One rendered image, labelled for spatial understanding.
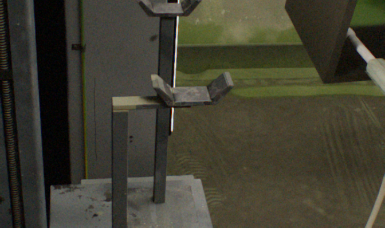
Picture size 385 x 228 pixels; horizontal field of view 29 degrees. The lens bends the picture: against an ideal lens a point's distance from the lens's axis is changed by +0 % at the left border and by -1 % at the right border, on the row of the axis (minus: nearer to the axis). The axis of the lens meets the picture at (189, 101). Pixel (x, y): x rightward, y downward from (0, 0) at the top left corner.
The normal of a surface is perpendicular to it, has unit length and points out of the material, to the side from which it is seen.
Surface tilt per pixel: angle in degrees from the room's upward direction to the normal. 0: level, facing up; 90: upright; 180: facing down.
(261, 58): 90
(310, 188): 0
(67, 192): 0
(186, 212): 0
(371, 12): 12
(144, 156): 90
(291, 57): 88
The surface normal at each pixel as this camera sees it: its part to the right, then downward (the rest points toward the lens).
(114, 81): 0.15, 0.53
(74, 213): 0.06, -0.85
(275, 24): 0.14, -0.01
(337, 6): -0.97, 0.07
